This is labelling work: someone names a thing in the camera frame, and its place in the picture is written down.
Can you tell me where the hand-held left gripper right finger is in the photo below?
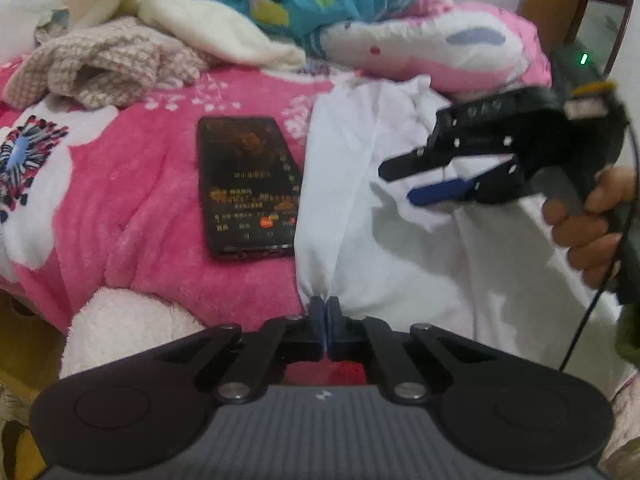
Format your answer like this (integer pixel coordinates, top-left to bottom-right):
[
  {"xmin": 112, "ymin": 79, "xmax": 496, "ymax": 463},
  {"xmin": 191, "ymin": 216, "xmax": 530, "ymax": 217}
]
[{"xmin": 327, "ymin": 297, "xmax": 501, "ymax": 405}]

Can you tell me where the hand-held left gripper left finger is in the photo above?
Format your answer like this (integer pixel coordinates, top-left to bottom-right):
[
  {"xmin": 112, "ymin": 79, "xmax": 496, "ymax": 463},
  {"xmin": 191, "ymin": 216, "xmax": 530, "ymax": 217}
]
[{"xmin": 150, "ymin": 297, "xmax": 327, "ymax": 406}]

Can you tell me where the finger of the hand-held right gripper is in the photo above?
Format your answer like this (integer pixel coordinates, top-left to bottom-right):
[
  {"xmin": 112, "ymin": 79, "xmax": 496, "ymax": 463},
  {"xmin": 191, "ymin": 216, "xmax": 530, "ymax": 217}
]
[
  {"xmin": 378, "ymin": 132, "xmax": 521, "ymax": 181},
  {"xmin": 407, "ymin": 162, "xmax": 528, "ymax": 206}
]

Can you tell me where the white garment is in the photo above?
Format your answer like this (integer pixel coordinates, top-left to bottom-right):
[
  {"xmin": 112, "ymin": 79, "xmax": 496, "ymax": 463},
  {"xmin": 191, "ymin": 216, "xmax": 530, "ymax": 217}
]
[{"xmin": 294, "ymin": 74, "xmax": 638, "ymax": 401}]

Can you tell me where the person's right hand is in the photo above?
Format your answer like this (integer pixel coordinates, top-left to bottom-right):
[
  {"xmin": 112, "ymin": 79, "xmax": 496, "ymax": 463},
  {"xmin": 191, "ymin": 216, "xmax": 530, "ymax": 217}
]
[{"xmin": 544, "ymin": 166, "xmax": 637, "ymax": 290}]

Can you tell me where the wooden door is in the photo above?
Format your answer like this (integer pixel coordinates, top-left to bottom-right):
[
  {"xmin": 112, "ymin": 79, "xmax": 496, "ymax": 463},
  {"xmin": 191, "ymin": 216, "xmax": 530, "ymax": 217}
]
[{"xmin": 517, "ymin": 0, "xmax": 585, "ymax": 56}]

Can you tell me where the black smartphone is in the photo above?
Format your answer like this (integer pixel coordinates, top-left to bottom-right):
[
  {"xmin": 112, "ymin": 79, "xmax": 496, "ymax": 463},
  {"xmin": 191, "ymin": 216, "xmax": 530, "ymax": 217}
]
[{"xmin": 196, "ymin": 116, "xmax": 304, "ymax": 262}]

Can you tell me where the person's cream fleece jacket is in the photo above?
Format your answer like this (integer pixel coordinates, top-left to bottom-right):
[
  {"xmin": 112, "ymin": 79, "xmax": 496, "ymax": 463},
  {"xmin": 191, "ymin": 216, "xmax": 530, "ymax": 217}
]
[{"xmin": 60, "ymin": 287, "xmax": 207, "ymax": 382}]

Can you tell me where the pink floral blanket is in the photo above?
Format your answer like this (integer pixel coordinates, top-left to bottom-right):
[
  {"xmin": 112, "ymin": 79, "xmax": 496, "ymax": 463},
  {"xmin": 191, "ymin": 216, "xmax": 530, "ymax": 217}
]
[{"xmin": 0, "ymin": 52, "xmax": 371, "ymax": 386}]

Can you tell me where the cream fleece garment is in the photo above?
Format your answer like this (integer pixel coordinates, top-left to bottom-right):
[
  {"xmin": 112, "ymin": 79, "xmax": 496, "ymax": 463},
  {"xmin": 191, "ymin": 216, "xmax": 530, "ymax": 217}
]
[{"xmin": 65, "ymin": 0, "xmax": 307, "ymax": 68}]

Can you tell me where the beige knitted sweater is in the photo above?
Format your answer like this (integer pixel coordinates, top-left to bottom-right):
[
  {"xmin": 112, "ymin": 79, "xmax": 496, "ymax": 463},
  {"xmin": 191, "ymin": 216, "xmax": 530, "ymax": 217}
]
[{"xmin": 4, "ymin": 15, "xmax": 208, "ymax": 111}]

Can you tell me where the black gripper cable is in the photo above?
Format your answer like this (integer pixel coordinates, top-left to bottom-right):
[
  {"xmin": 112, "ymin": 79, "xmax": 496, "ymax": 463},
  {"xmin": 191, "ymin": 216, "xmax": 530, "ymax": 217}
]
[{"xmin": 557, "ymin": 125, "xmax": 640, "ymax": 372}]

